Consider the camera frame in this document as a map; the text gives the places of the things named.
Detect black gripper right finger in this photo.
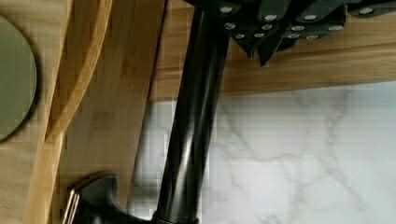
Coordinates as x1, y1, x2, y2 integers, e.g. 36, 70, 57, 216
257, 0, 395, 66

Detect bamboo cutting board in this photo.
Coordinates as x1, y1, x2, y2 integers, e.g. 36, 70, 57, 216
149, 0, 396, 101

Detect green ceramic bowl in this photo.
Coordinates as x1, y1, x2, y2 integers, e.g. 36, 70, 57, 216
0, 17, 37, 139

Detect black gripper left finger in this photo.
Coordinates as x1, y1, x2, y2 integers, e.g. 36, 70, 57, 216
186, 0, 296, 60

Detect wooden drawer with black handle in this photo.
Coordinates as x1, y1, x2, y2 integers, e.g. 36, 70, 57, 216
0, 0, 237, 224

